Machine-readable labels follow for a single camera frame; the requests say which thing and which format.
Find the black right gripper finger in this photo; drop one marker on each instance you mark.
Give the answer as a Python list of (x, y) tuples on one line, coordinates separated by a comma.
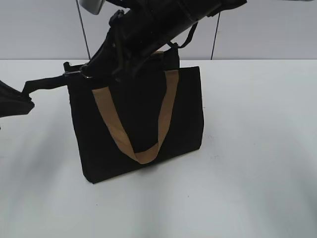
[(128, 64), (110, 60)]

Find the black bag with tan handles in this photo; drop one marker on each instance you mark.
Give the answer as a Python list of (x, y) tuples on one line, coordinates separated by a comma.
[(122, 128)]

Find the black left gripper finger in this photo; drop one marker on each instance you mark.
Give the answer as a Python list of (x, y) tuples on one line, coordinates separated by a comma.
[(13, 102)]

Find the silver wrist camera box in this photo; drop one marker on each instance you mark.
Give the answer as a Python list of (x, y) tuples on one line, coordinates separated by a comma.
[(92, 6)]

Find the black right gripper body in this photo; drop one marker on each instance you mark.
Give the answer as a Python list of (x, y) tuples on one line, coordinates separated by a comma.
[(150, 24)]

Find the silver zipper pull with ring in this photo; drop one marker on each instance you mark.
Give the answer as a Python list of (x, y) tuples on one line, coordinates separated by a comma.
[(80, 71)]

